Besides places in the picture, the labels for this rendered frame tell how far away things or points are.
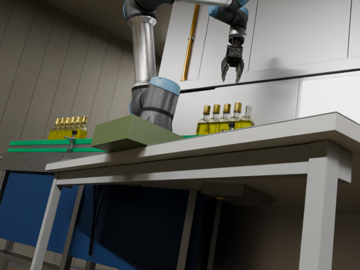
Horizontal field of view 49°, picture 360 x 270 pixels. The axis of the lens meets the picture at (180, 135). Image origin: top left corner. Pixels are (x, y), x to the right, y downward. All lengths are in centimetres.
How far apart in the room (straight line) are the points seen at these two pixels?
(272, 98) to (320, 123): 123
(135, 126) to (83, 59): 363
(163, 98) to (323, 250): 83
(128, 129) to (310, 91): 100
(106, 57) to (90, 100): 59
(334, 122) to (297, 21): 147
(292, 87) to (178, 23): 99
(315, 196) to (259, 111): 125
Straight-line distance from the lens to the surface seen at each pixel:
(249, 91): 205
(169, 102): 139
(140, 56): 159
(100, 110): 472
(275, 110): 194
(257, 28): 225
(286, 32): 215
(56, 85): 459
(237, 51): 181
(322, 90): 189
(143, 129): 120
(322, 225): 75
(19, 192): 273
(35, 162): 263
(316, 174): 77
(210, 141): 95
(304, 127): 77
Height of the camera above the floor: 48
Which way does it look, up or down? 15 degrees up
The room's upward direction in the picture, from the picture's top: 10 degrees clockwise
